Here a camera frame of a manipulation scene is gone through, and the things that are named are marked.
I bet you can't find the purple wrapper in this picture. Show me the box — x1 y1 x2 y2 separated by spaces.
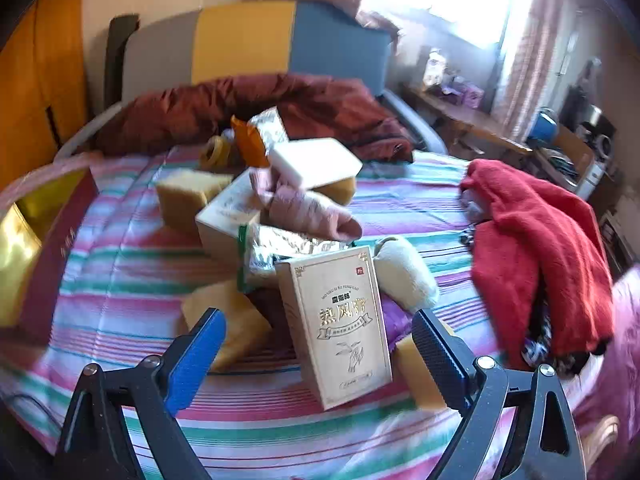
379 301 417 356

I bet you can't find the tan box with hand print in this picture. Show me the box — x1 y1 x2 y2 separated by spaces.
276 245 394 412

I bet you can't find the black upright board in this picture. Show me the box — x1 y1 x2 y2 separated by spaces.
104 14 140 112

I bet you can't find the striped bed sheet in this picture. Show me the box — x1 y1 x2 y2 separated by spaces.
0 147 616 480

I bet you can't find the wooden furniture piece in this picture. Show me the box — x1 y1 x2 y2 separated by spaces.
581 414 622 467

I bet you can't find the white bed side rail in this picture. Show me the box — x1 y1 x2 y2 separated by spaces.
54 102 127 157

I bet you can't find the beige cardboard box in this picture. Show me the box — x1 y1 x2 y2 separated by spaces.
549 125 597 187

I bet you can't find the green foil cracker packet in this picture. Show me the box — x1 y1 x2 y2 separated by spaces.
237 224 352 294

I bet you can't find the grey yellow blue headboard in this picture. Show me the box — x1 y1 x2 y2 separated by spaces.
122 1 394 107

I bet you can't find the silver foil snack bag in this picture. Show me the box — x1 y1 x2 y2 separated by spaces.
247 107 291 150

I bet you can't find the orange snack packet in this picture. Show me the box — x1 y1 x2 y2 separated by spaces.
230 116 272 169

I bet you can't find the brown tape roll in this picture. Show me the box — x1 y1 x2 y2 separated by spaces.
199 135 234 171

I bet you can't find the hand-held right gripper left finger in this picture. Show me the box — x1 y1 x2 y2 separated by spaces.
52 307 228 480

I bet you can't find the wooden wardrobe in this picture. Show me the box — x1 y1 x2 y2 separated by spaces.
0 0 92 196

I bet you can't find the pink padded cloth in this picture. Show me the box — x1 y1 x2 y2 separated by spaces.
572 265 640 443

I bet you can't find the white sponge block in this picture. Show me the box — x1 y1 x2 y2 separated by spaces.
269 138 364 192

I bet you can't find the purple box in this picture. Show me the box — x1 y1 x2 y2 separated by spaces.
449 82 484 112

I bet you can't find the cream sock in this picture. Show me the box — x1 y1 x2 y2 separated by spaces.
372 236 441 314

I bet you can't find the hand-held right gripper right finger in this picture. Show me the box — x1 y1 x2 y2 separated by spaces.
411 308 586 480

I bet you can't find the black white patterned cloth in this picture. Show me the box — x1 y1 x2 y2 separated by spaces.
520 310 557 367

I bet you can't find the wooden desk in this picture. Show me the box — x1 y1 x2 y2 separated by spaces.
400 82 534 157

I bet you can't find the red sweater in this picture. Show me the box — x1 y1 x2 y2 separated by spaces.
460 159 616 368

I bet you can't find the yellow sponge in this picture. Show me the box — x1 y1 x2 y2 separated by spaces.
314 175 359 207
156 169 234 237
395 332 457 412
181 280 274 374

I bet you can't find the white cardboard box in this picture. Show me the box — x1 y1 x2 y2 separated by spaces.
195 170 262 263

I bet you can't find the black speaker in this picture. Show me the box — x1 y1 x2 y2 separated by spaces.
560 85 617 157

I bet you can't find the maroon duvet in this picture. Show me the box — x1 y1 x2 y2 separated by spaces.
95 74 416 164

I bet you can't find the pink sock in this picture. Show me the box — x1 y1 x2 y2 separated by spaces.
249 167 364 242

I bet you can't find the gold metal tray box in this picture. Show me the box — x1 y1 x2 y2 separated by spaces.
0 152 101 346

